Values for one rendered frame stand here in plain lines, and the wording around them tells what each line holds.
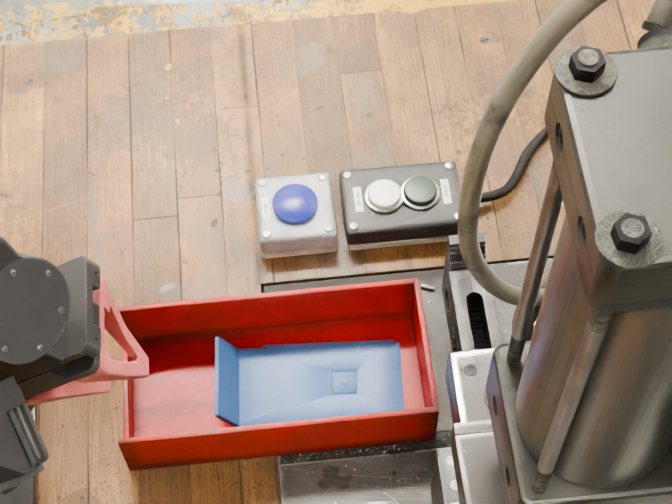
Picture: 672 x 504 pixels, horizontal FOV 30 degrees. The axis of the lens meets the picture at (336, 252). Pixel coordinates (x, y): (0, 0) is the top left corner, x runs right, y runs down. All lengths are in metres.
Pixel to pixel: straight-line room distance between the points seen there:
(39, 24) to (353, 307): 1.56
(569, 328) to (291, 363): 0.57
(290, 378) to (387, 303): 0.10
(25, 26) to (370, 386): 1.61
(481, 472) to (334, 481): 0.31
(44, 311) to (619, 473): 0.30
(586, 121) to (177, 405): 0.66
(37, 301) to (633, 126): 0.34
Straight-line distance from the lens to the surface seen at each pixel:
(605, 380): 0.53
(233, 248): 1.12
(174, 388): 1.06
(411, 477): 1.03
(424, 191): 1.11
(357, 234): 1.09
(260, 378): 1.05
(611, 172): 0.43
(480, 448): 0.74
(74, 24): 2.51
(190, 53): 1.26
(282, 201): 1.10
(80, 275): 0.77
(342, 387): 1.05
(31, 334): 0.67
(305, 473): 1.03
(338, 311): 1.06
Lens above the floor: 1.86
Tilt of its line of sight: 60 degrees down
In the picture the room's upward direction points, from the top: 2 degrees counter-clockwise
